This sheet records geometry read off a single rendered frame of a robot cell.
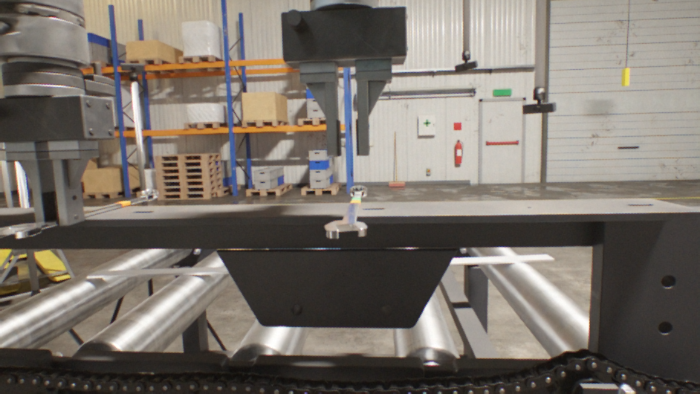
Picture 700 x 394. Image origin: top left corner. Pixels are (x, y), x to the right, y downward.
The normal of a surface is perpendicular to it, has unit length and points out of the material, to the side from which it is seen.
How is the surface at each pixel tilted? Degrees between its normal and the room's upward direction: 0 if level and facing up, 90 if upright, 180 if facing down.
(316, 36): 90
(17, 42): 91
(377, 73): 90
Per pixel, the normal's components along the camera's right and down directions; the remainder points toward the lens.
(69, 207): 1.00, -0.02
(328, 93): -0.07, 0.11
